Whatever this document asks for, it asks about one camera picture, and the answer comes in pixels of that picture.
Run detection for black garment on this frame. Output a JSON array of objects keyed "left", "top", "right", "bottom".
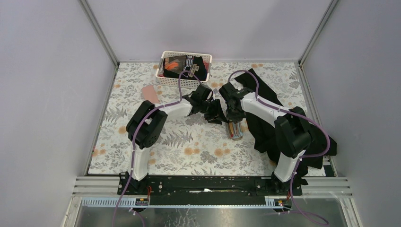
[{"left": 235, "top": 69, "right": 337, "bottom": 184}]

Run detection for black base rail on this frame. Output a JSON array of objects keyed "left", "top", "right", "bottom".
[{"left": 117, "top": 172, "right": 302, "bottom": 206}]

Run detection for pink glasses case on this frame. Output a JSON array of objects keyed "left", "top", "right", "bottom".
[{"left": 141, "top": 85, "right": 160, "bottom": 104}]

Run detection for plaid glasses case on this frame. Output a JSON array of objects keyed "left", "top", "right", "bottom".
[{"left": 227, "top": 122, "right": 244, "bottom": 140}]

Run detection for black packaged items in basket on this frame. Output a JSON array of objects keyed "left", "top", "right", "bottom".
[{"left": 163, "top": 55, "right": 208, "bottom": 81}]

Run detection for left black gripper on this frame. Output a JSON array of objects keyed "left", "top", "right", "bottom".
[{"left": 198, "top": 98, "right": 227, "bottom": 125}]

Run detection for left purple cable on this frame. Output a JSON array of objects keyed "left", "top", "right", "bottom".
[{"left": 112, "top": 70, "right": 204, "bottom": 227}]

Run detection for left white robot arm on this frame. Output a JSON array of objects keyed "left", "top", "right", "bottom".
[{"left": 126, "top": 84, "right": 228, "bottom": 194}]

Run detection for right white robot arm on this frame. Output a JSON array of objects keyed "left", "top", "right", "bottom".
[{"left": 219, "top": 83, "right": 313, "bottom": 195}]

